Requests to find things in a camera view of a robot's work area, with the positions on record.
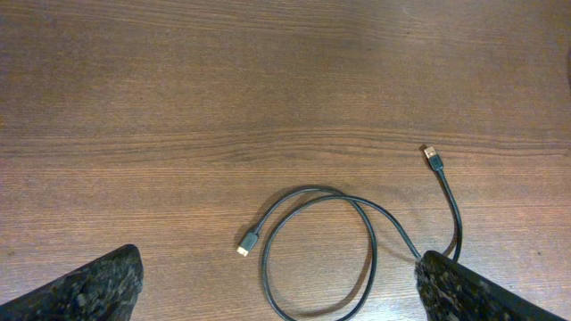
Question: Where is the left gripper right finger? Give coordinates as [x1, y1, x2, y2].
[415, 251, 564, 321]

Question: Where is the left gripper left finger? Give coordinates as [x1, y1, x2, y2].
[1, 244, 144, 321]

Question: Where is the black USB cable short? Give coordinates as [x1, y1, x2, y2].
[236, 146, 463, 320]

